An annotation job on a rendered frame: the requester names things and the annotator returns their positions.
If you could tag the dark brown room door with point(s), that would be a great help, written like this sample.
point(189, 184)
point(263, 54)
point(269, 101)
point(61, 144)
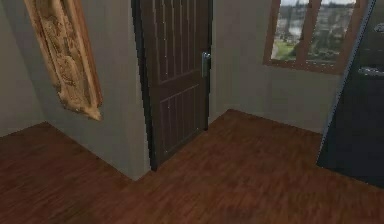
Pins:
point(176, 73)

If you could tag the brown framed window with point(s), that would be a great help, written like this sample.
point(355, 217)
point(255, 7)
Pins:
point(311, 33)

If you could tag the black fridge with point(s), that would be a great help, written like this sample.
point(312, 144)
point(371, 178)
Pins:
point(358, 116)

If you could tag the wooden framed wall picture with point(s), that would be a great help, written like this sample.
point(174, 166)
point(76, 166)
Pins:
point(68, 56)

